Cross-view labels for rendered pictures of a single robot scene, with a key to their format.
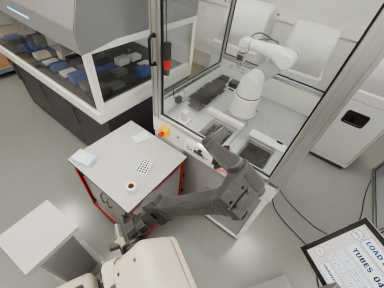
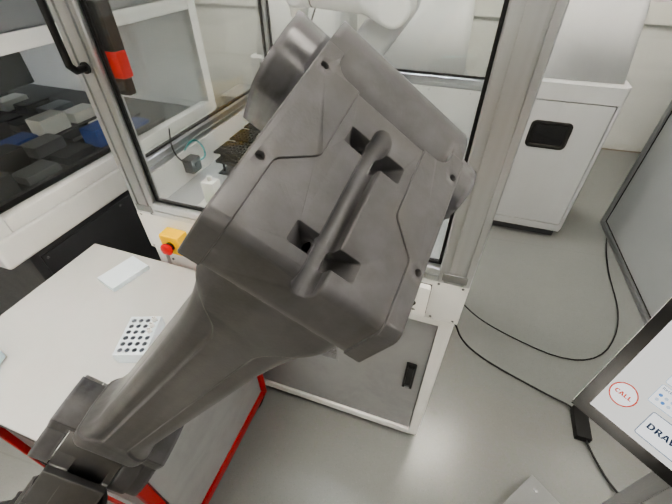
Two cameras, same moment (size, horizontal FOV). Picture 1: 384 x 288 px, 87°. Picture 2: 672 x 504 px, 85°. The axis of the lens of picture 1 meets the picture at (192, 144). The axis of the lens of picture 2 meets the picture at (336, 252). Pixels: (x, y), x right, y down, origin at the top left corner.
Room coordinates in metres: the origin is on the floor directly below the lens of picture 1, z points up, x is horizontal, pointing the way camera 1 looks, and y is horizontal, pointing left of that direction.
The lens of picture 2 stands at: (0.14, -0.10, 1.62)
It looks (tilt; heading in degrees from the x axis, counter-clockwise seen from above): 41 degrees down; 349
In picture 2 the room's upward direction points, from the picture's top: straight up
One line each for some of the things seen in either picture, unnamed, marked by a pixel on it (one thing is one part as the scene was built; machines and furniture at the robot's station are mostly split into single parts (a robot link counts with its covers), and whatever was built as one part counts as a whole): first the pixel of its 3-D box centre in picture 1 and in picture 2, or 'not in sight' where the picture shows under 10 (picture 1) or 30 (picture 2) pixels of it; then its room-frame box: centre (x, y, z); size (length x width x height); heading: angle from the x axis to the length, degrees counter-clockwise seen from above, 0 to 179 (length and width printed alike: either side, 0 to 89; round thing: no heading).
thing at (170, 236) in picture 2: (164, 131); (174, 242); (1.12, 0.22, 0.88); 0.07 x 0.05 x 0.07; 59
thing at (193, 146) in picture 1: (200, 152); not in sight; (0.96, -0.07, 0.87); 0.29 x 0.02 x 0.11; 59
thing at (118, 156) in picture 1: (135, 185); (144, 393); (0.91, 0.44, 0.38); 0.62 x 0.58 x 0.76; 59
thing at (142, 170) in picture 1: (144, 167); (140, 338); (0.83, 0.30, 0.78); 0.12 x 0.08 x 0.04; 169
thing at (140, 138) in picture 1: (141, 137); (124, 273); (1.12, 0.41, 0.77); 0.13 x 0.09 x 0.02; 135
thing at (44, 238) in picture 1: (63, 253); not in sight; (0.33, 0.75, 0.38); 0.30 x 0.30 x 0.76; 63
